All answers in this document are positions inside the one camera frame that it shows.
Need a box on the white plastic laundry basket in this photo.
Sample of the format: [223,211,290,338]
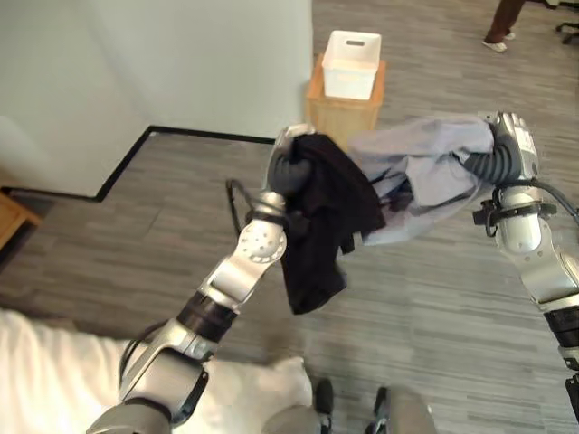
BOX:
[320,29,383,101]

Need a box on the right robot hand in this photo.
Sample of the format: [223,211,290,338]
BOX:
[464,109,540,185]

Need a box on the person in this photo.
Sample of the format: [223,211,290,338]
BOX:
[481,0,526,54]

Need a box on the black office chair base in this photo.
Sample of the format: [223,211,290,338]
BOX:
[541,0,579,46]

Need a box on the wooden bedside table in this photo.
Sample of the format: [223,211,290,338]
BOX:
[0,184,44,265]

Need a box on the white bed sheet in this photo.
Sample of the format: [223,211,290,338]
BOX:
[0,309,315,434]

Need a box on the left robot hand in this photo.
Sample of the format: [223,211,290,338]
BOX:
[264,123,318,199]

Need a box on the wooden crate stand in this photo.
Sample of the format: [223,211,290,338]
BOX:
[305,52,387,140]

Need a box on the light blue garment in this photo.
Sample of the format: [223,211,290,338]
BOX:
[346,112,496,248]

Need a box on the black garment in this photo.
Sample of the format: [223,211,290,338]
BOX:
[279,131,388,316]

